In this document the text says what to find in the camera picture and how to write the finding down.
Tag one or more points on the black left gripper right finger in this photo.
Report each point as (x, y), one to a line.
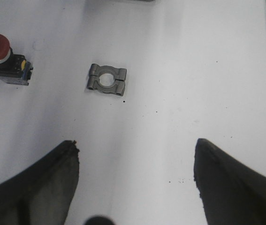
(231, 192)

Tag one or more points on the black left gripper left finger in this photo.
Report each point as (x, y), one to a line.
(42, 193)

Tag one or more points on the red emergency stop button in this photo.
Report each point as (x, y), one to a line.
(14, 68)

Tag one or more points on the grey metal clamp block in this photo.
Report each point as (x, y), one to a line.
(107, 79)

